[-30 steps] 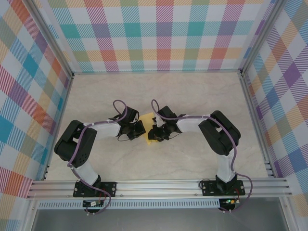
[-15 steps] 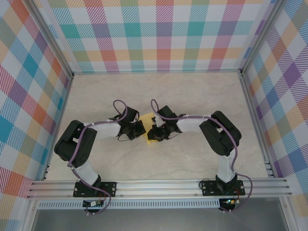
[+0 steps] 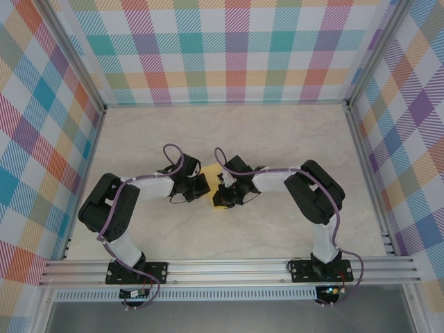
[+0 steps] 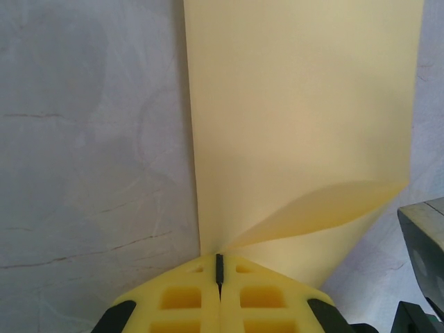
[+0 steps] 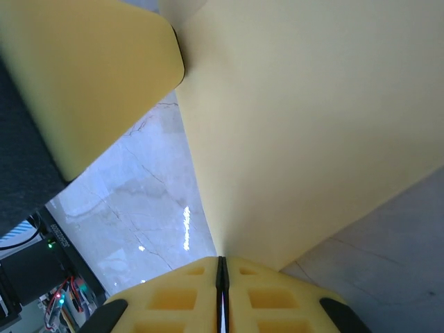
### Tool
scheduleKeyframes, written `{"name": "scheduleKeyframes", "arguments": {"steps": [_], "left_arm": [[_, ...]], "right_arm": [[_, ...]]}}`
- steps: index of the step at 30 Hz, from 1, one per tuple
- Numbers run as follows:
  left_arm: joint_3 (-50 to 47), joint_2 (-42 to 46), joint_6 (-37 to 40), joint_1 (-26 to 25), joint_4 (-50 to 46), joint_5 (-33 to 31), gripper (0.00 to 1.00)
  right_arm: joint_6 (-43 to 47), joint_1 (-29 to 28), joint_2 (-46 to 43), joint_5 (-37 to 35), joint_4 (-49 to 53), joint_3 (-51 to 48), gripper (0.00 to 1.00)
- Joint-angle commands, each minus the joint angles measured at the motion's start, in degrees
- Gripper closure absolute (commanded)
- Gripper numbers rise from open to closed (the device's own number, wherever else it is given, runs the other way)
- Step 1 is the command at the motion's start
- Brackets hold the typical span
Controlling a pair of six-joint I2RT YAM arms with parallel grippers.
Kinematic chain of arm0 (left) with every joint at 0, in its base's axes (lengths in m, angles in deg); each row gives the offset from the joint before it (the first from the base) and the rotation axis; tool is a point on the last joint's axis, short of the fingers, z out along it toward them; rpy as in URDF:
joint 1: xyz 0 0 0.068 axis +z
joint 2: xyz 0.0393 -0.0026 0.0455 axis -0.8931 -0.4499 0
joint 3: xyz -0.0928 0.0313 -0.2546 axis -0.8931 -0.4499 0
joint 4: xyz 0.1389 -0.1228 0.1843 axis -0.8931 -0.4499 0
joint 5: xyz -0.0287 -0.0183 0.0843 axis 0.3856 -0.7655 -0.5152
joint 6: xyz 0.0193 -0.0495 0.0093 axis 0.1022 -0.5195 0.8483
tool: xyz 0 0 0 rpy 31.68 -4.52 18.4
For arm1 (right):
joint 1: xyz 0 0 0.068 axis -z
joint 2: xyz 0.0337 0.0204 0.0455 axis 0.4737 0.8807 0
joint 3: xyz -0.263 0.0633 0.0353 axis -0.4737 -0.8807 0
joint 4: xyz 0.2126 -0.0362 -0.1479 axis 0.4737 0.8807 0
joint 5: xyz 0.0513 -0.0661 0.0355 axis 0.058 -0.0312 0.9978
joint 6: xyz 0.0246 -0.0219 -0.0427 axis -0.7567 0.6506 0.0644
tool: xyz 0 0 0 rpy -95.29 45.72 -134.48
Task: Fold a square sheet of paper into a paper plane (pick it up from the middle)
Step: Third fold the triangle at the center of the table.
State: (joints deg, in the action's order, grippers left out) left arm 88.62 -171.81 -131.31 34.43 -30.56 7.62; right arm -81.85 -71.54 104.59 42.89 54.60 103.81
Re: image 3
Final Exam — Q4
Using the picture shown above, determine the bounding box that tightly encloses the yellow cloth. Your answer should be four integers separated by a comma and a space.
202, 162, 230, 213

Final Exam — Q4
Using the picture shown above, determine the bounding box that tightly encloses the grey metal panel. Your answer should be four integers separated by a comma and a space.
34, 300, 422, 333

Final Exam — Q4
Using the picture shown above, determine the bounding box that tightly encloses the wide aluminium mounting rail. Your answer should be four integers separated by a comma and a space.
38, 255, 422, 287

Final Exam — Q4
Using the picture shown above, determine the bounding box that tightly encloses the thin aluminium frame rail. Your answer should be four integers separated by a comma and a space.
103, 100, 350, 109

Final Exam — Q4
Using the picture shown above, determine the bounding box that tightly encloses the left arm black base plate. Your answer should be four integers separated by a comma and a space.
105, 260, 170, 286

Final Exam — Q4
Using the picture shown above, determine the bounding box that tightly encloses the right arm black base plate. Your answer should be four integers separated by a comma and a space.
289, 258, 354, 284

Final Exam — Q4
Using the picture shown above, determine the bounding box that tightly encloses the aluminium side frame rail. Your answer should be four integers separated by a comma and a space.
60, 107, 108, 261
345, 103, 398, 257

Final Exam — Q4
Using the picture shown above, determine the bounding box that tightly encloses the slotted grey cable duct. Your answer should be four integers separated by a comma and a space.
54, 289, 318, 302

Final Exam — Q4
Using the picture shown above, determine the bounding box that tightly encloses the aluminium frame post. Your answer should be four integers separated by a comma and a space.
40, 0, 107, 114
345, 0, 419, 112

